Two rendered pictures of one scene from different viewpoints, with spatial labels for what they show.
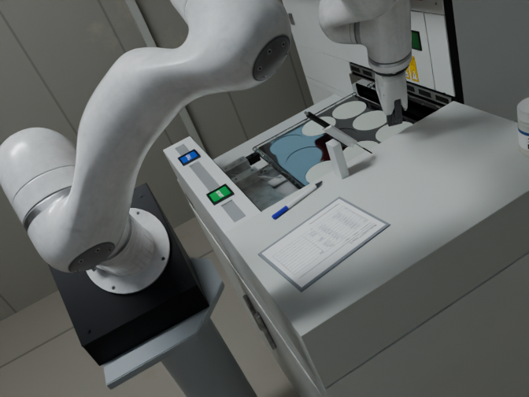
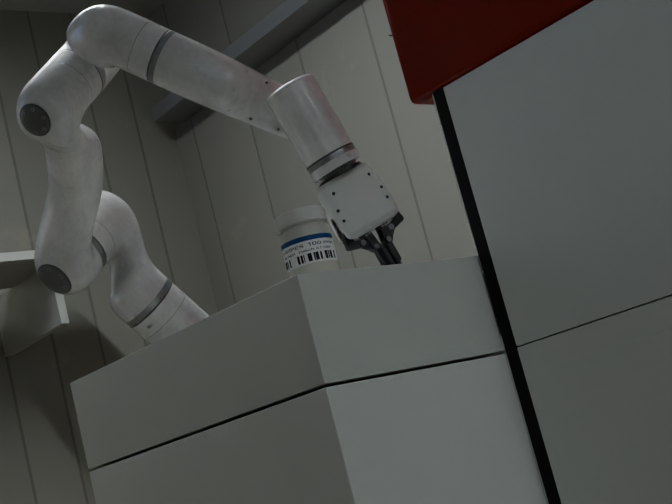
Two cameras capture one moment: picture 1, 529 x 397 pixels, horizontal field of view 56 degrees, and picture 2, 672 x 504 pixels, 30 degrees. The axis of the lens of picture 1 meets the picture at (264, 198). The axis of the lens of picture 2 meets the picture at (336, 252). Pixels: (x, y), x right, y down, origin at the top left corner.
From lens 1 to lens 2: 215 cm
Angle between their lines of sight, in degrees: 72
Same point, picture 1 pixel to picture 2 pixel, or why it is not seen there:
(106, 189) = (51, 220)
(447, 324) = (179, 469)
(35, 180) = not seen: hidden behind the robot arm
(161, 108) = (51, 159)
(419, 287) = (146, 387)
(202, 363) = not seen: outside the picture
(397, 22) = (282, 119)
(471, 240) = (182, 349)
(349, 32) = not seen: hidden behind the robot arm
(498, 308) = (233, 490)
